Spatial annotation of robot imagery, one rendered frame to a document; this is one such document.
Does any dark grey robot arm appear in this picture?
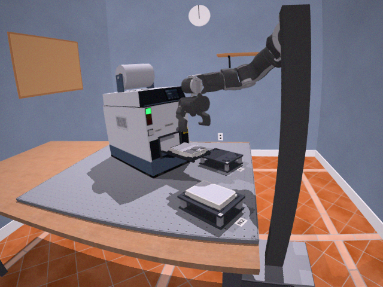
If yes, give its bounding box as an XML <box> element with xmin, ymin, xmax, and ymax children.
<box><xmin>181</xmin><ymin>23</ymin><xmax>281</xmax><ymax>96</ymax></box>

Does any grey roll on bracket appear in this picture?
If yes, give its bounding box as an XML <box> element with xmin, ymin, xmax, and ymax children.
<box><xmin>115</xmin><ymin>64</ymin><xmax>154</xmax><ymax>90</ymax></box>

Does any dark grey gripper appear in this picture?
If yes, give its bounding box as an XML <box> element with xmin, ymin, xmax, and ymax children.
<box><xmin>176</xmin><ymin>81</ymin><xmax>211</xmax><ymax>132</ymax></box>

